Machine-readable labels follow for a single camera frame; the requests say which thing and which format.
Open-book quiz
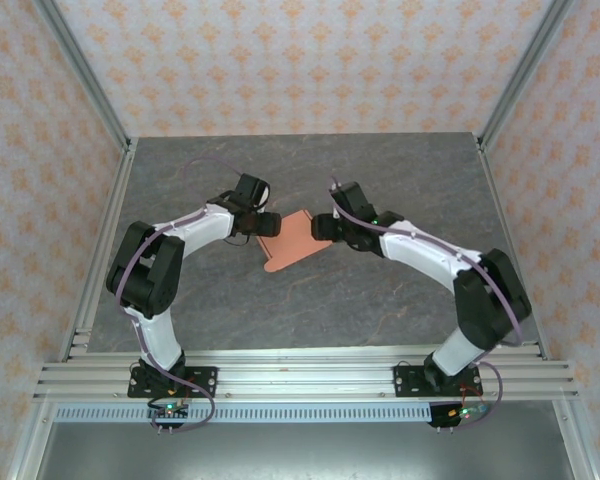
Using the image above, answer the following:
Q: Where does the orange cardboard paper box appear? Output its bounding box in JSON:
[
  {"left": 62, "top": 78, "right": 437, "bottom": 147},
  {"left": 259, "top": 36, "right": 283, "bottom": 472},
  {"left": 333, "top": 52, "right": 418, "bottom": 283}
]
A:
[{"left": 255, "top": 209, "right": 337, "bottom": 274}]

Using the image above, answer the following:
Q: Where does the narrow aluminium table edge beam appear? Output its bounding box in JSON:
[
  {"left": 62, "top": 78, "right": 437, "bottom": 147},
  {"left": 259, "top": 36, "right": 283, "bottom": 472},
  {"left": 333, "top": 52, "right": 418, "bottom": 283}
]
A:
[{"left": 59, "top": 348, "right": 551, "bottom": 362}]

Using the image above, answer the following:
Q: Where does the wide aluminium mounting beam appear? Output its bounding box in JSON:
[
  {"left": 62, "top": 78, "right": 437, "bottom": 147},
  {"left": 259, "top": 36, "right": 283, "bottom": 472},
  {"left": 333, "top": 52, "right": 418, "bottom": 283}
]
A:
[{"left": 32, "top": 363, "right": 581, "bottom": 401}]

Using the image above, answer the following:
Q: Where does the small controller circuit board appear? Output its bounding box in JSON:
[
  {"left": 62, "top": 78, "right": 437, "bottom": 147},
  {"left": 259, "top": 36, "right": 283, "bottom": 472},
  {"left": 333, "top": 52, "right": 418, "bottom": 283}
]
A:
[
  {"left": 147, "top": 398, "right": 191, "bottom": 422},
  {"left": 428, "top": 402, "right": 492, "bottom": 430}
]

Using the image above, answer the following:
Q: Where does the grey metal panel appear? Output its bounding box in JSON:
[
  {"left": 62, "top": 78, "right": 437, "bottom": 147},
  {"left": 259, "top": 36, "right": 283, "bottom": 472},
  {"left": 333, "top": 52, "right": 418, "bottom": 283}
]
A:
[{"left": 34, "top": 422, "right": 571, "bottom": 480}]

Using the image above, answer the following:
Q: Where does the aluminium table side rail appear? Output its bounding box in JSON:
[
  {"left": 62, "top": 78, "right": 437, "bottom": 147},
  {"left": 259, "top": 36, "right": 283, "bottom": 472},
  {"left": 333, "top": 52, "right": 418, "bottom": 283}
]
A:
[
  {"left": 476, "top": 133, "right": 551, "bottom": 362},
  {"left": 59, "top": 135, "right": 140, "bottom": 362}
]

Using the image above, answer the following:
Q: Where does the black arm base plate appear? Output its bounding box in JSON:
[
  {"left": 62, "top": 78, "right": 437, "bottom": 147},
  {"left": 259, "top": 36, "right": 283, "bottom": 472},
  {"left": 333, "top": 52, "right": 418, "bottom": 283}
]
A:
[
  {"left": 127, "top": 366, "right": 219, "bottom": 399},
  {"left": 393, "top": 364, "right": 484, "bottom": 399}
]

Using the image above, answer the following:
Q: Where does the grey slotted cable duct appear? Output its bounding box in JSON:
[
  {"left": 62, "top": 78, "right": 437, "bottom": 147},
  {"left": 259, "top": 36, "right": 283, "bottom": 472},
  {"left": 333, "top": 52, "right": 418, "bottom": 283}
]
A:
[{"left": 53, "top": 404, "right": 434, "bottom": 425}]

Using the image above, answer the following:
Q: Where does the aluminium frame post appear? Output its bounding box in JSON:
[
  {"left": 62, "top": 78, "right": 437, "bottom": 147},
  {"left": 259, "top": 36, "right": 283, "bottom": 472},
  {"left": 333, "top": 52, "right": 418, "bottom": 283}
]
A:
[
  {"left": 32, "top": 0, "right": 132, "bottom": 151},
  {"left": 478, "top": 0, "right": 579, "bottom": 151}
]

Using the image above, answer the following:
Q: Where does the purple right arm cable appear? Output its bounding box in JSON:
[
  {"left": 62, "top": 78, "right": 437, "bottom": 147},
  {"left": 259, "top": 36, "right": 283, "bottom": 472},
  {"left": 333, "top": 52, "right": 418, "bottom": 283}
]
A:
[{"left": 328, "top": 174, "right": 526, "bottom": 431}]

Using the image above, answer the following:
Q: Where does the aluminium lower frame rail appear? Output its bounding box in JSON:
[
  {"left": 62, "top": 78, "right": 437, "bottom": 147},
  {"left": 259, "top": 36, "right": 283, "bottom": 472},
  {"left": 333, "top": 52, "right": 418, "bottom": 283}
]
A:
[
  {"left": 552, "top": 399, "right": 599, "bottom": 480},
  {"left": 7, "top": 399, "right": 56, "bottom": 480}
]

